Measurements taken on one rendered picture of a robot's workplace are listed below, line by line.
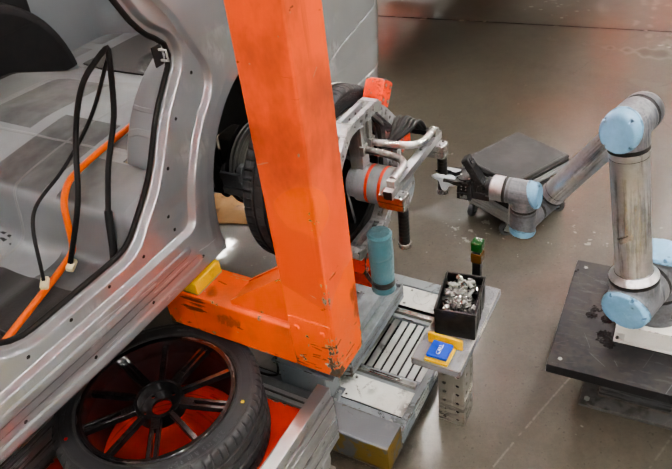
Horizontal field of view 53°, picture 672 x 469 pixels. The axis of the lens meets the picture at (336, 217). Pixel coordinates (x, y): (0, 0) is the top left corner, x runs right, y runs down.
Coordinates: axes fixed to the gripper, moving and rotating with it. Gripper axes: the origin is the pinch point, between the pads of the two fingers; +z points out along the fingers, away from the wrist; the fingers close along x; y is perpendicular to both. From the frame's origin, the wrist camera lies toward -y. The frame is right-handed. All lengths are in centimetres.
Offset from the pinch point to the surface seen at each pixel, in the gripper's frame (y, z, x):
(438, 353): 35, -20, -51
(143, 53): -8, 181, 48
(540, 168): 49, -16, 92
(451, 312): 27, -20, -40
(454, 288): 25.7, -17.3, -29.3
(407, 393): 75, -2, -40
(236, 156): -11, 65, -30
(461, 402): 70, -24, -40
